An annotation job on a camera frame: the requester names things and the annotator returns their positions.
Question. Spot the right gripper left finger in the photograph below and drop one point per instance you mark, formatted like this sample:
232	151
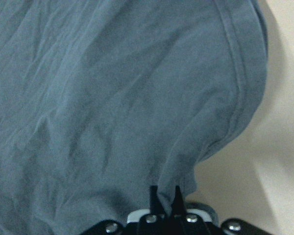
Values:
155	205

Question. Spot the black printed t-shirt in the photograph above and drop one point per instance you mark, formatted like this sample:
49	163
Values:
100	99

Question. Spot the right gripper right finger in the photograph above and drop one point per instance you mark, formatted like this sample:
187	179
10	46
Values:
178	206

